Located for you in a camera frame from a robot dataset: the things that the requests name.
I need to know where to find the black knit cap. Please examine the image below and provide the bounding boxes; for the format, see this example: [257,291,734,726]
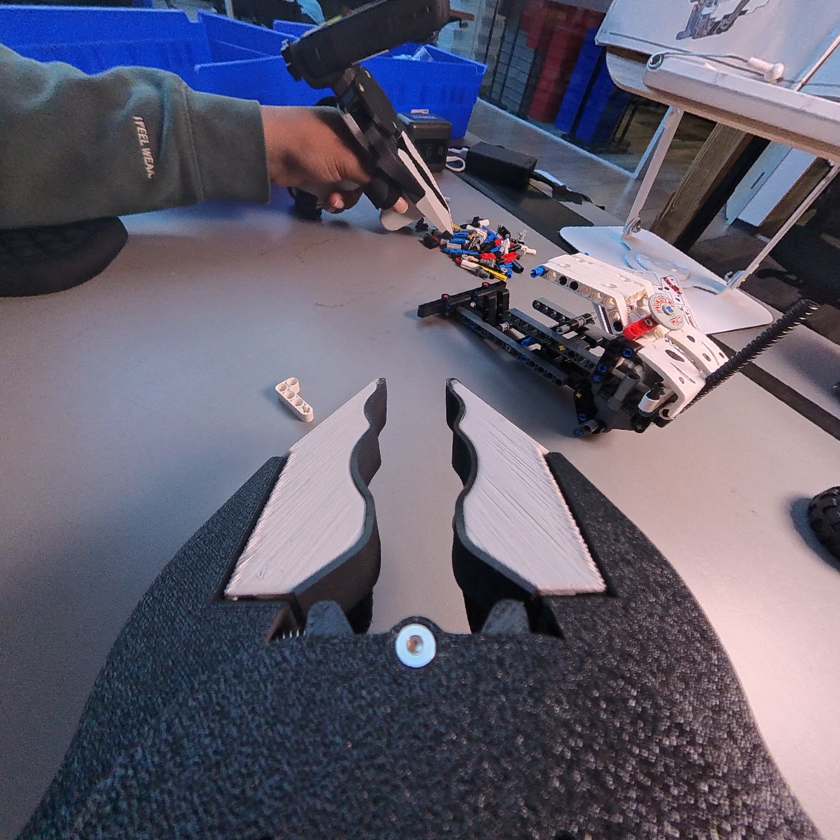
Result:
[0,217,129,298]

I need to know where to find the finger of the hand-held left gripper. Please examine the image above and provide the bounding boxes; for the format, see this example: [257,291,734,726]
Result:
[379,189,435,233]
[395,133,455,236]

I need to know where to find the toy truck chassis model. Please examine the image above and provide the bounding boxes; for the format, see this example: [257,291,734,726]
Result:
[418,252,821,437]

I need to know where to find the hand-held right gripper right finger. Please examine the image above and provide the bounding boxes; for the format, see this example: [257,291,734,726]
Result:
[446,379,607,598]

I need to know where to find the grey desk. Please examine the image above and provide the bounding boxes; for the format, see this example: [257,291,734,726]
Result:
[0,118,840,840]

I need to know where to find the pile of small toy bricks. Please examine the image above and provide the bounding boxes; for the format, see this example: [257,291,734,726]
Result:
[420,213,538,282]

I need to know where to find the blue storage bin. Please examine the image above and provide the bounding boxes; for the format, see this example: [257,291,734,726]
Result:
[0,7,212,76]
[197,13,488,122]

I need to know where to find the white book stand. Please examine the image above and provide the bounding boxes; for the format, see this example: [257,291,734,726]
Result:
[560,49,840,336]

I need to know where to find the black power adapter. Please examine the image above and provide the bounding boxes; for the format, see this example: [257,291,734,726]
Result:
[466,141,539,188]

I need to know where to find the black toy tyre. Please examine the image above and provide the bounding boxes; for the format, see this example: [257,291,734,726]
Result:
[807,486,840,560]

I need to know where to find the white angled toy beam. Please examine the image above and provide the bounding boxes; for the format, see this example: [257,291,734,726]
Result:
[274,378,315,423]

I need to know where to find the instruction booklet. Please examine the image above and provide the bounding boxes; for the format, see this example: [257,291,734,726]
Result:
[596,0,840,80]

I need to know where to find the red blue drawer cabinet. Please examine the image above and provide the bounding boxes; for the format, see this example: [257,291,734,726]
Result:
[489,0,634,145]

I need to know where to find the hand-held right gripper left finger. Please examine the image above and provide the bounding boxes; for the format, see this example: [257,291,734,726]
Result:
[224,378,389,599]

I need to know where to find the black adapter cable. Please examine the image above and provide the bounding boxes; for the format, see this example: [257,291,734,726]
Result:
[535,169,592,204]

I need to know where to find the small black camera device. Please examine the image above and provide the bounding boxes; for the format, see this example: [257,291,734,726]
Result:
[397,112,454,173]

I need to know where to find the person's left forearm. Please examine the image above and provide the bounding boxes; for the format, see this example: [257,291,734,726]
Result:
[0,42,271,231]

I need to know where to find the person's left hand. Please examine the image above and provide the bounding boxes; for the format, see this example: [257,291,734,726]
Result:
[261,104,375,215]

